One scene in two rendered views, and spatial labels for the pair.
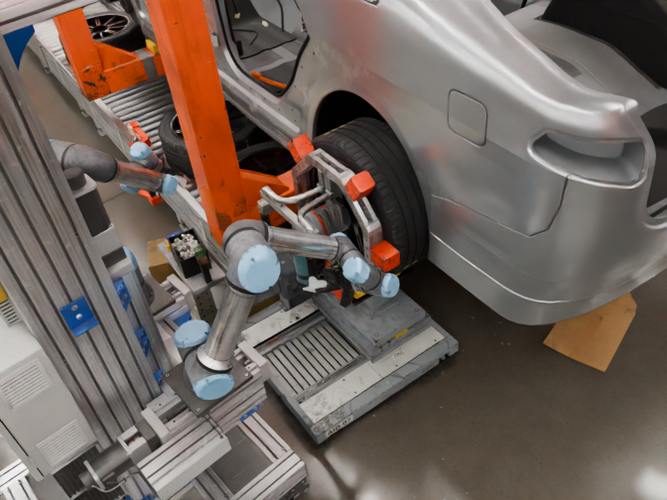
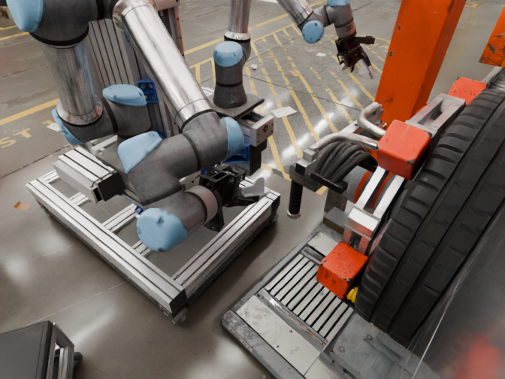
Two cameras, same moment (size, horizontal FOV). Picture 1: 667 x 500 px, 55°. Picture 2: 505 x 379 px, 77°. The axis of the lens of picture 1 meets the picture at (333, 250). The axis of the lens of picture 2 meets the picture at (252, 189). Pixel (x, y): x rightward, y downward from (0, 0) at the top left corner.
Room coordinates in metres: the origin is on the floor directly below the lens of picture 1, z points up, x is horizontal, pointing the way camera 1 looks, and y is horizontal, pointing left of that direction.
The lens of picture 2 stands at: (1.49, -0.55, 1.47)
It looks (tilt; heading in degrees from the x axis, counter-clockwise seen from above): 42 degrees down; 74
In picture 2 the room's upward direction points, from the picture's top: straight up
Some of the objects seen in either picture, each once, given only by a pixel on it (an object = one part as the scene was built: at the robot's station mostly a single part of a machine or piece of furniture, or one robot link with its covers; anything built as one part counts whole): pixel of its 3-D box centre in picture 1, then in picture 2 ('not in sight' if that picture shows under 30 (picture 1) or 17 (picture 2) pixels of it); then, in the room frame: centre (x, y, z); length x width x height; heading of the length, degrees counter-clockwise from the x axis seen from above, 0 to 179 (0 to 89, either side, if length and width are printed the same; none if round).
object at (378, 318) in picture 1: (373, 288); (400, 326); (2.15, -0.17, 0.32); 0.40 x 0.30 x 0.28; 31
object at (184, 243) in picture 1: (189, 252); not in sight; (2.34, 0.69, 0.51); 0.20 x 0.14 x 0.13; 24
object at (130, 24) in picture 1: (103, 40); not in sight; (5.28, 1.70, 0.39); 0.66 x 0.66 x 0.24
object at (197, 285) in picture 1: (191, 261); not in sight; (2.36, 0.70, 0.44); 0.43 x 0.17 x 0.03; 31
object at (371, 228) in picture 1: (335, 217); (400, 198); (2.06, -0.02, 0.85); 0.54 x 0.07 x 0.54; 31
